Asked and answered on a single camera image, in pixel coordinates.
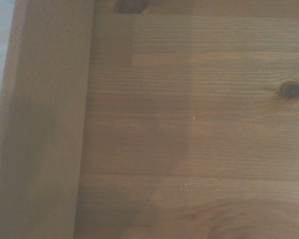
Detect brown cardboard box white interior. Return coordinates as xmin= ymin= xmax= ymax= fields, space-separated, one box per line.
xmin=0 ymin=0 xmax=95 ymax=239

